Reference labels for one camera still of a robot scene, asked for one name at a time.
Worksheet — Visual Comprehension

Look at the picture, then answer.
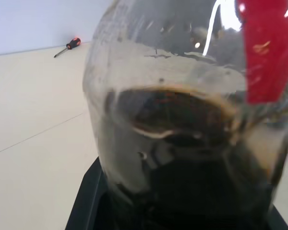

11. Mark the clear bottle with dark drink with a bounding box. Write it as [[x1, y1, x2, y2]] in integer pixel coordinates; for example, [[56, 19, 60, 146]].
[[83, 0, 288, 230]]

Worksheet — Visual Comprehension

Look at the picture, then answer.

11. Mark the orange black handled screwdriver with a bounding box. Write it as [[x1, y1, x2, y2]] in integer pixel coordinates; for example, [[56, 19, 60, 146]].
[[53, 37, 82, 58]]

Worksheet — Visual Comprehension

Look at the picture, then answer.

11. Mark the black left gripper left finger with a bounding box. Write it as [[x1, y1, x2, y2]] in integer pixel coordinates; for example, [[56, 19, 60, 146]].
[[66, 157, 110, 230]]

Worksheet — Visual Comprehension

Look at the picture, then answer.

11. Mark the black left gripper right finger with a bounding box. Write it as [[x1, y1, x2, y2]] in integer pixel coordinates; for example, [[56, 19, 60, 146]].
[[268, 202, 288, 230]]

